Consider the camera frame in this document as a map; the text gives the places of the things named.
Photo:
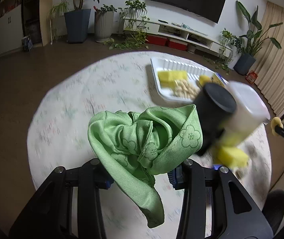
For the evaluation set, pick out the red sign on floor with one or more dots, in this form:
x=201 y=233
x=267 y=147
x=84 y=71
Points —
x=251 y=77

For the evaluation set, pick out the black cylindrical appliance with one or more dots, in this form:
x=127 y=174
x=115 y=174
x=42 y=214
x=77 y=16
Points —
x=215 y=105

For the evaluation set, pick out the tan gourd-shaped sponge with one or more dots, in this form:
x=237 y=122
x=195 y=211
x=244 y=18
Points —
x=204 y=79

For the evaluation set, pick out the red storage box left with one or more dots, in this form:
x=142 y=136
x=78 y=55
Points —
x=156 y=40

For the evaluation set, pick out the small yellow square sponge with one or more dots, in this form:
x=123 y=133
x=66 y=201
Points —
x=168 y=78

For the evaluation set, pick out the blue patterned box on floor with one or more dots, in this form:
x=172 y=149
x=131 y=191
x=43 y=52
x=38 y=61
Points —
x=27 y=44

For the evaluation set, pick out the beige curtain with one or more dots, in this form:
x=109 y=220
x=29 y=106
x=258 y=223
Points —
x=269 y=65

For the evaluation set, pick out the red storage box right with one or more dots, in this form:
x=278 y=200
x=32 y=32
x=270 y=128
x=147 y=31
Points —
x=177 y=44

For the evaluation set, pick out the round tan sponge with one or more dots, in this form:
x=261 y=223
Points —
x=276 y=122

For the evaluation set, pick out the trailing green vine plant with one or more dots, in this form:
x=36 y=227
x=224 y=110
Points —
x=133 y=18

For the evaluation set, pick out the large-leaf plant in dark pot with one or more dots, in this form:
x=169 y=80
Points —
x=249 y=44

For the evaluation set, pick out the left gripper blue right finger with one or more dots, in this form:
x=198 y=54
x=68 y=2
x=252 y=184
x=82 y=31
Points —
x=175 y=178

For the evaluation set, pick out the red storage box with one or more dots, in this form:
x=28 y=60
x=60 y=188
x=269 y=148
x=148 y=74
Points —
x=177 y=44
x=156 y=40

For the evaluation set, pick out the tall plant in dark pot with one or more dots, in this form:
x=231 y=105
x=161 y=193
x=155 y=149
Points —
x=77 y=20

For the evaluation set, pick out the floral tablecloth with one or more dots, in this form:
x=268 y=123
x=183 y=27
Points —
x=57 y=135

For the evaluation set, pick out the large yellow rectangular sponge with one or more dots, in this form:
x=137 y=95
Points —
x=231 y=157

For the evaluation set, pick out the white knitted scrubber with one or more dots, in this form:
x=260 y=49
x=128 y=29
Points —
x=241 y=172

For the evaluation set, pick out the white plastic tray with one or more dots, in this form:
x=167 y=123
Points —
x=193 y=72

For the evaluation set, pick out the plant in white ribbed pot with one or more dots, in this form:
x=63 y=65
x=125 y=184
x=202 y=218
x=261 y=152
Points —
x=103 y=22

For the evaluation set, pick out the small plant on console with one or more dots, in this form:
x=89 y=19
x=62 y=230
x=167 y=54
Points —
x=229 y=54

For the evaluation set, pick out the blue yellow tissue pack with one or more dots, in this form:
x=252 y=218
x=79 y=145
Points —
x=218 y=79

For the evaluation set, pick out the small blue Vinda tissue pack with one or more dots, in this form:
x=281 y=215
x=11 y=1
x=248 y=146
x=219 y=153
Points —
x=216 y=166

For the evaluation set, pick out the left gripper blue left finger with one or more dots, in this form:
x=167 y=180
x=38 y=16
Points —
x=108 y=181

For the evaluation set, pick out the white TV console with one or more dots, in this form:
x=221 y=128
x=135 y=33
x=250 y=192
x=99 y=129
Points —
x=199 y=40

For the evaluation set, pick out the translucent plastic container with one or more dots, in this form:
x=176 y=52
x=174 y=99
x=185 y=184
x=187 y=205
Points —
x=251 y=112

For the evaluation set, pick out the green satin cloth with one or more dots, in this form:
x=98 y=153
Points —
x=135 y=147

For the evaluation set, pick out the cream chenille noodle pad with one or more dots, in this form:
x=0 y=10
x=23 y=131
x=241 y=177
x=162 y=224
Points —
x=184 y=89

